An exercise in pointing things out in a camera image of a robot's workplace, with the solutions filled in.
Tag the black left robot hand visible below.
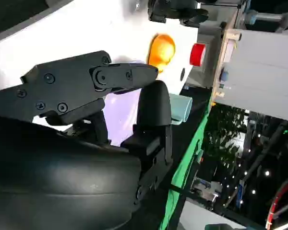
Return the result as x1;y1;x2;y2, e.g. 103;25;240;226
147;0;209;27

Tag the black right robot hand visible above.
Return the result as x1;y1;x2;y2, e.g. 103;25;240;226
0;50;173;230

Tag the orange and white bread roll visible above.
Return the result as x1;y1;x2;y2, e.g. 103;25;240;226
147;34;176;74

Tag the red round button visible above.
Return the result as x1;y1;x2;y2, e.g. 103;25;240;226
190;43;206;68

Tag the grey control box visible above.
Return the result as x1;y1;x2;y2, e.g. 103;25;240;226
186;23;224;89

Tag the lilac plate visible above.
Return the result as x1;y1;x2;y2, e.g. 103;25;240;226
102;59;148;147

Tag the silver tube with blue end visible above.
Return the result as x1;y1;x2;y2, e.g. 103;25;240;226
244;11;288;27

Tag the pale green mug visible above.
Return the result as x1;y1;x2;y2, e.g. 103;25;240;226
169;92;193;126

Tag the white cabinet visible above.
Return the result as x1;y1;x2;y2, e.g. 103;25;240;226
212;27;288;122

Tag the green cloth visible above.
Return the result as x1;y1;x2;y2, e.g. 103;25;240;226
156;100;213;230

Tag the dark leafy plant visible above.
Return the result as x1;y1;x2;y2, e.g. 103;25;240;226
205;106;249;168

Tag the red cable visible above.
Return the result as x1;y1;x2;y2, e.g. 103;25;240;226
265;177;288;230

